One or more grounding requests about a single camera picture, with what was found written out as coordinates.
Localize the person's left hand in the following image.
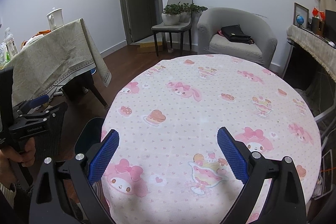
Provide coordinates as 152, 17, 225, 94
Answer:
0, 138, 36, 189

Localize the grey dining chair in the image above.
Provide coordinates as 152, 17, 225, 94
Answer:
151, 0, 193, 56

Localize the dark wooden table leg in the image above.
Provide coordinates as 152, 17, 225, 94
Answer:
87, 73, 109, 109

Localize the white ceramic lidded jar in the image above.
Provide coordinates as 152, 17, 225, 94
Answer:
47, 8, 64, 31

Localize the pink cartoon round tablecloth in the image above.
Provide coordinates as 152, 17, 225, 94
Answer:
102, 55, 321, 223

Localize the potted green plant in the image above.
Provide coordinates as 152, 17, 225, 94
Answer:
162, 2, 208, 26

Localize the grey fabric armchair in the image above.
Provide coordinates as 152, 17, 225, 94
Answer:
197, 7, 277, 68

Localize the beige fringed sideboard runner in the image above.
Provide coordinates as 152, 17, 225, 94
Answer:
286, 25, 336, 81

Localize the beige patterned tablecloth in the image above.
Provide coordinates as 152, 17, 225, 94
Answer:
5, 18, 112, 105

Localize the black handbag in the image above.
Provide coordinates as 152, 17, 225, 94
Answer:
221, 24, 254, 44

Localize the black monitor screen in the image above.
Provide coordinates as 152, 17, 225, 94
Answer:
323, 10, 336, 42

